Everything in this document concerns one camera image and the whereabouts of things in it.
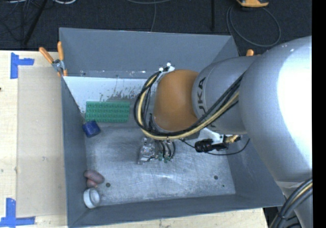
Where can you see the small blue cup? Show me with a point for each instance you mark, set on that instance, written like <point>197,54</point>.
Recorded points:
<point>91,128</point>

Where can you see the grey metal bin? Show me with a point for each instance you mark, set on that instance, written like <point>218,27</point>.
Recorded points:
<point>142,183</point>

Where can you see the small white cup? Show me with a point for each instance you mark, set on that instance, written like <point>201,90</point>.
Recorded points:
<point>91,198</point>

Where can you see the brown cardboard board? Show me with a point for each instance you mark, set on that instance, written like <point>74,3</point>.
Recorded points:
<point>40,142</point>

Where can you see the pink-brown lumpy toy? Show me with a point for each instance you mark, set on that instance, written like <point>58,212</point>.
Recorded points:
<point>93,177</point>

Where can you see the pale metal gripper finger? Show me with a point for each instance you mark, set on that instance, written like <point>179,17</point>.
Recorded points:
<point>144,141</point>
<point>146,153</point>

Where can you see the black cylinder on white bracket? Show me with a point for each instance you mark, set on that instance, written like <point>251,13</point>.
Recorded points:
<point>203,146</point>

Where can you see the green studded flat block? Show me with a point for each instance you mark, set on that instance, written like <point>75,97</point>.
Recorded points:
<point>107,112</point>

